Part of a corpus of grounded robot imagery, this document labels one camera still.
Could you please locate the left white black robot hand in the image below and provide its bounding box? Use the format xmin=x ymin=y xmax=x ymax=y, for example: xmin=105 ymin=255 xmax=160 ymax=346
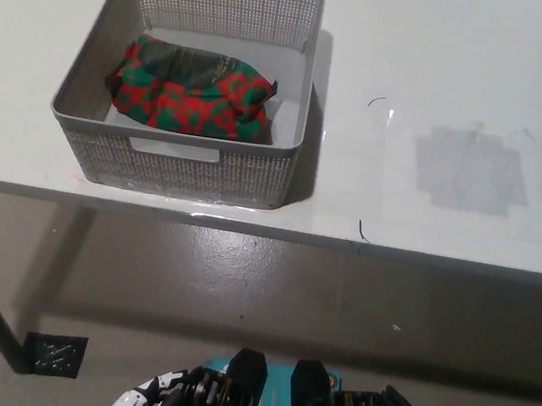
xmin=103 ymin=359 xmax=193 ymax=406

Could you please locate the red green coffee bean bag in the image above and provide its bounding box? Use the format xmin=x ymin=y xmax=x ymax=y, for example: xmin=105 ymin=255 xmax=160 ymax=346
xmin=100 ymin=28 xmax=286 ymax=148

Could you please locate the black teal robot body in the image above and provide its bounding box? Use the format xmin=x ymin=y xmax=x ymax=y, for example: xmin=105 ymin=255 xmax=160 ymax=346
xmin=171 ymin=336 xmax=410 ymax=406

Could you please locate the grey perforated plastic basket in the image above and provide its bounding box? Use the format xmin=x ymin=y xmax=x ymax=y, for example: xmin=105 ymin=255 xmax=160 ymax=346
xmin=39 ymin=0 xmax=327 ymax=214

